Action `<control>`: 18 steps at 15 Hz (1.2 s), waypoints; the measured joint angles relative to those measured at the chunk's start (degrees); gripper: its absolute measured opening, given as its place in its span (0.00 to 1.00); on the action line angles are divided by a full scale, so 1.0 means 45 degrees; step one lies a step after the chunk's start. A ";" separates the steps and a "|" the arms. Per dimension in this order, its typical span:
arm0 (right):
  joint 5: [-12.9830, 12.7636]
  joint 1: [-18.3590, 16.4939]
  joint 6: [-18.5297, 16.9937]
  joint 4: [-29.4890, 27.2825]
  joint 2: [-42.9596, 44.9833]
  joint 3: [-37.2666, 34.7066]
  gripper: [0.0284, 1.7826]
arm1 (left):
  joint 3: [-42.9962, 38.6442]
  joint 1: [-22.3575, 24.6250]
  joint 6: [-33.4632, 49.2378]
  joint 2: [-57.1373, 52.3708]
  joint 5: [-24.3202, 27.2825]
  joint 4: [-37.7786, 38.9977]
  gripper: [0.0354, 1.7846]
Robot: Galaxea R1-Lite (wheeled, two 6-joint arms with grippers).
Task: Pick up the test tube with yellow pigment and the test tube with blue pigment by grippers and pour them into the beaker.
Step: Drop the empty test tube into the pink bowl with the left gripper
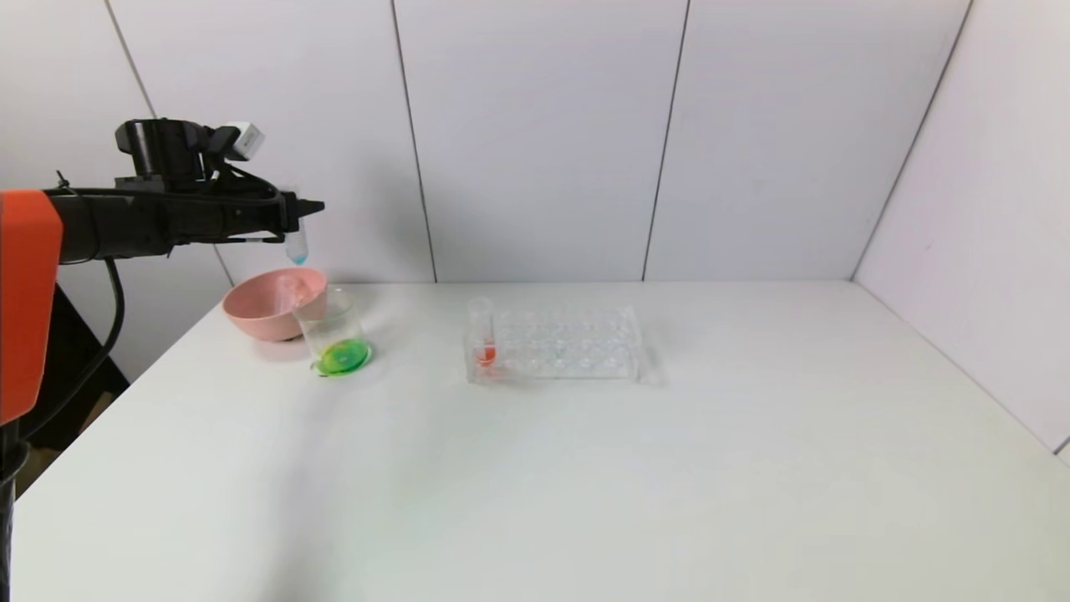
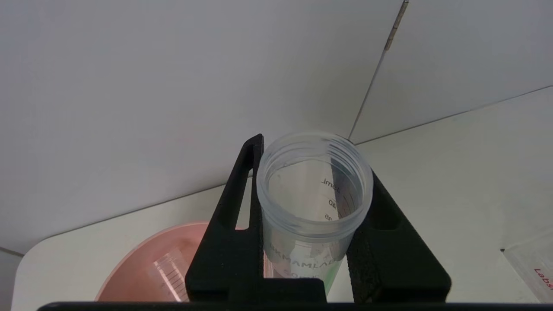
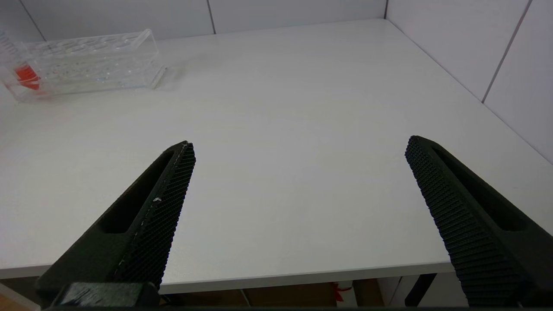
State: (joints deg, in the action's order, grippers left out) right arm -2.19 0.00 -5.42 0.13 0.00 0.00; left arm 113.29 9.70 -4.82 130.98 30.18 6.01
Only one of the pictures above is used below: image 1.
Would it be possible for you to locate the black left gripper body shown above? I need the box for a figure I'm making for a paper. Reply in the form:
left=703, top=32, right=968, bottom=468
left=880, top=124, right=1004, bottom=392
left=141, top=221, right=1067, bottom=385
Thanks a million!
left=213, top=190, right=300, bottom=244

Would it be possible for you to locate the test tube with blue pigment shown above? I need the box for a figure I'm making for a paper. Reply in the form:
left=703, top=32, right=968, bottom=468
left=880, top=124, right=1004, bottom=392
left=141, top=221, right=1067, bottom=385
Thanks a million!
left=284, top=187, right=311, bottom=267

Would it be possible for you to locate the clear plastic beaker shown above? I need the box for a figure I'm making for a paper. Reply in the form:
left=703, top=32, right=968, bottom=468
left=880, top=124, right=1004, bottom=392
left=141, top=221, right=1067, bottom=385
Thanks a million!
left=294, top=287, right=373, bottom=379

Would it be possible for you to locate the test tube with red pigment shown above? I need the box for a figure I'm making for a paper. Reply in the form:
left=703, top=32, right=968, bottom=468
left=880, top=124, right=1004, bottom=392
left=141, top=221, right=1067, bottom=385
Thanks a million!
left=470, top=297, right=499, bottom=370

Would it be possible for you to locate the clear acrylic test tube rack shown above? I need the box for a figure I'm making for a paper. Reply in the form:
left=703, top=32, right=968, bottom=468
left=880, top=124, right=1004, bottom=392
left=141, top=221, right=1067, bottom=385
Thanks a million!
left=464, top=304, right=643, bottom=385

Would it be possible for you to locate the pink plastic bowl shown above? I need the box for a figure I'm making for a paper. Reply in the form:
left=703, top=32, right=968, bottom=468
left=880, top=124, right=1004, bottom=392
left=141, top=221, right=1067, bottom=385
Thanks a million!
left=222, top=268, right=329, bottom=343

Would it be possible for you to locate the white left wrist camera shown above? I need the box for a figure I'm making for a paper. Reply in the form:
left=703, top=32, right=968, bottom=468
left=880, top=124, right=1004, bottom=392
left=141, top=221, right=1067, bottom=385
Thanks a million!
left=219, top=122, right=267, bottom=162

